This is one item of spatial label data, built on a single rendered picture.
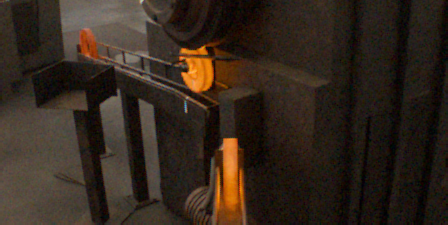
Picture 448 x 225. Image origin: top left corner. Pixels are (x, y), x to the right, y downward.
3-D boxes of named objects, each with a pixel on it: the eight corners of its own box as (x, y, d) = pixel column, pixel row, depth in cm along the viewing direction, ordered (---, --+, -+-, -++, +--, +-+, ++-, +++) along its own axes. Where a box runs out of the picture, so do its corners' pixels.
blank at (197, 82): (184, 40, 162) (176, 42, 161) (210, 45, 149) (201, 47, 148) (190, 85, 166) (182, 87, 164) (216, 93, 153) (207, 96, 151)
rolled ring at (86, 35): (86, 27, 241) (92, 26, 243) (77, 31, 257) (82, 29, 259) (94, 63, 243) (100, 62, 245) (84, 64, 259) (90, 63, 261)
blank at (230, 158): (238, 204, 120) (225, 204, 121) (237, 144, 125) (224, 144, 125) (238, 201, 105) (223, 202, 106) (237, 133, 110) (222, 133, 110)
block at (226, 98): (248, 153, 152) (246, 82, 144) (263, 163, 146) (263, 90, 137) (220, 163, 147) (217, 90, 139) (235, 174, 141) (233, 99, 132)
